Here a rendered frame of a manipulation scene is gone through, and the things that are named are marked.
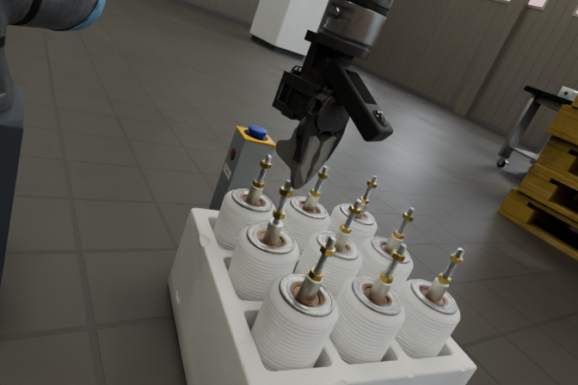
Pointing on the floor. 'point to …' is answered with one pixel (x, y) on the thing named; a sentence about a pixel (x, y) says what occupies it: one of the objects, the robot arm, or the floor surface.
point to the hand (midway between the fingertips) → (302, 183)
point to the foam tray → (216, 284)
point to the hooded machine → (289, 10)
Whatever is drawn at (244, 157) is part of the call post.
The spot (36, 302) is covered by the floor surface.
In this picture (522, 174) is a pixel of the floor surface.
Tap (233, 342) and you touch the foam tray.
